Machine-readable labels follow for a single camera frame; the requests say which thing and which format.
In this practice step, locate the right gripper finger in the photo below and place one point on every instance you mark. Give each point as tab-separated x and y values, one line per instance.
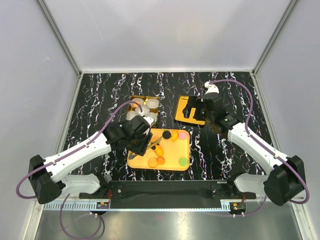
195	101
191	113

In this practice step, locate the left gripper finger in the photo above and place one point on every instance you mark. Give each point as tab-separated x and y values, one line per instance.
152	146
157	142

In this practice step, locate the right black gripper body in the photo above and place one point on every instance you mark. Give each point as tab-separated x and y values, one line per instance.
206	115

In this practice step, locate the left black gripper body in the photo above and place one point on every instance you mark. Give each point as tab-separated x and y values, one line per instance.
139	144

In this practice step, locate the tan ridged round cookie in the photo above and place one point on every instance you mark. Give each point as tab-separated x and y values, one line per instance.
154	139

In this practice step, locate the black round cookie top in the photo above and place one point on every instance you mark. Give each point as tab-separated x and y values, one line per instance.
166	135

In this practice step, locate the gold tin lid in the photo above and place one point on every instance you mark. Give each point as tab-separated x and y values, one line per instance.
178	116

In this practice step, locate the orange bear cookie top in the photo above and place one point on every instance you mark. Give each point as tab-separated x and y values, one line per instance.
174	135

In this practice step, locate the orange bear cookie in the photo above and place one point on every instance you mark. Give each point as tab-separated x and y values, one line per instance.
159	151
174	135

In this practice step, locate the pink round cookie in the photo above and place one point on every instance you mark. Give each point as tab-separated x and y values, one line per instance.
182	135

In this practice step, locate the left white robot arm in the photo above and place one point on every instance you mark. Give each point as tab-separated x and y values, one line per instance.
50	177

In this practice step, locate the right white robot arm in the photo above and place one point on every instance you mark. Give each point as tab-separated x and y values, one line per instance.
284	177

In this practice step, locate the orange bear cookie centre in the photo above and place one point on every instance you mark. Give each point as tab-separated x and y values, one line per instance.
159	151

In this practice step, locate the gold cookie tin box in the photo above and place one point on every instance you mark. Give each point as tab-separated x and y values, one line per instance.
145	98

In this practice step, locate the yellow plastic tray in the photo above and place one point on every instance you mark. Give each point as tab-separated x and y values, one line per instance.
173	151

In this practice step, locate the orange swirl cookie front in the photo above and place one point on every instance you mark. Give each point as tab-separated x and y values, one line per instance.
160	160

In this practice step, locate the white paper cup front left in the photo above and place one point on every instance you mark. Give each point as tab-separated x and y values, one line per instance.
130	115

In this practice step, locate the white paper cup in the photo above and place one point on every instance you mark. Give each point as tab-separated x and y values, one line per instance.
152	103
153	116
142	110
138	101
130	115

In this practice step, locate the tan dotted cookie front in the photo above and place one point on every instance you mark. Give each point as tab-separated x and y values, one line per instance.
152	162

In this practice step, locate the white paper cup centre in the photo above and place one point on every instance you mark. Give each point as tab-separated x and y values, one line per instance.
142	110

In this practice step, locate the white paper cup front right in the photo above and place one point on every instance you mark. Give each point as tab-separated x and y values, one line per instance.
153	116

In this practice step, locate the green round cookie right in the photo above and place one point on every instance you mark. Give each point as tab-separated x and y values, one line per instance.
183	161

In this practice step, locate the white paper cup back left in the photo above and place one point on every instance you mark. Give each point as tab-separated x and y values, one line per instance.
138	101

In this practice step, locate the white paper cup back right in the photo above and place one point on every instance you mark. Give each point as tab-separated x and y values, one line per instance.
152	103

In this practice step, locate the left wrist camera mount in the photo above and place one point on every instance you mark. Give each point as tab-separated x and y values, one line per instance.
147	119

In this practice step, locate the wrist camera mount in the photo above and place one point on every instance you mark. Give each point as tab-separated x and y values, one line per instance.
211	88
147	119

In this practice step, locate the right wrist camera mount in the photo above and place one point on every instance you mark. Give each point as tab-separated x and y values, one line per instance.
211	88

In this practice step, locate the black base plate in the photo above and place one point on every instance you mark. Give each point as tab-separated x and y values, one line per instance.
168	194

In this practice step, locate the slotted cable duct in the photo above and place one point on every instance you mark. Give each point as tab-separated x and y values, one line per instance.
77	206

